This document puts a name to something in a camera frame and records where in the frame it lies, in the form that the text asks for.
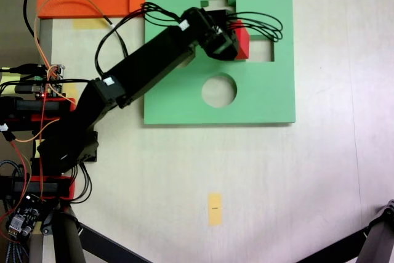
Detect controller circuit board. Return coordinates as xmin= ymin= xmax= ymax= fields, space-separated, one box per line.
xmin=30 ymin=63 xmax=68 ymax=97

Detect black forearm wire bundle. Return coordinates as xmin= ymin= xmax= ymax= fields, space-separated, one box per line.
xmin=94 ymin=1 xmax=185 ymax=76

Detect thick black cable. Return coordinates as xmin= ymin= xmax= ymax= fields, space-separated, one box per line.
xmin=23 ymin=0 xmax=35 ymax=38

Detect small black power board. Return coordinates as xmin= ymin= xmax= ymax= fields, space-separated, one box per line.
xmin=6 ymin=196 xmax=42 ymax=241

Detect black USB cable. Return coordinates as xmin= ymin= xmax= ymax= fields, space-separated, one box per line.
xmin=0 ymin=63 xmax=47 ymax=76

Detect grey tripod leg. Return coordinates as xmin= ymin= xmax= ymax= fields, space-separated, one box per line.
xmin=356 ymin=200 xmax=394 ymax=263

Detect grey braided cable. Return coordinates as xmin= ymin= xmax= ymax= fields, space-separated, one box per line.
xmin=0 ymin=160 xmax=30 ymax=263

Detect black wrist wire bundle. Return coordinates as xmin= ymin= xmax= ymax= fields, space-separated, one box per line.
xmin=226 ymin=12 xmax=283 ymax=42

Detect yellow tape strip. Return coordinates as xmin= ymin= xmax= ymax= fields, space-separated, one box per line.
xmin=73 ymin=18 xmax=108 ymax=30
xmin=208 ymin=192 xmax=223 ymax=226

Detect green shape sorting board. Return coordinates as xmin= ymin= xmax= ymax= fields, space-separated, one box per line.
xmin=143 ymin=0 xmax=297 ymax=128

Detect black base wires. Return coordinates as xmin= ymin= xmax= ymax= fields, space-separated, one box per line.
xmin=71 ymin=163 xmax=93 ymax=204

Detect yellow sticky note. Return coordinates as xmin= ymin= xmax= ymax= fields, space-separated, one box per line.
xmin=0 ymin=71 xmax=21 ymax=94

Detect red and black table clamp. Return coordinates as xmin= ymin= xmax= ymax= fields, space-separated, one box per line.
xmin=0 ymin=96 xmax=77 ymax=131
xmin=0 ymin=175 xmax=76 ymax=201

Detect red square block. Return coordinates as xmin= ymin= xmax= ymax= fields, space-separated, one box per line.
xmin=233 ymin=19 xmax=252 ymax=60

